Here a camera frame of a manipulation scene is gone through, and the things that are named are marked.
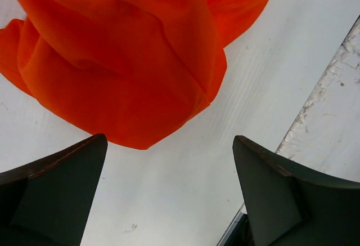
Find orange t shirt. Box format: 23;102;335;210
1;0;268;150

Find white foam front board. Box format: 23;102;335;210
276;21;359;181

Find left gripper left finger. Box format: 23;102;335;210
1;134;107;245

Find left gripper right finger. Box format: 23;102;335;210
232;136;359;245

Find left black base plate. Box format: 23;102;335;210
217;203;255;246

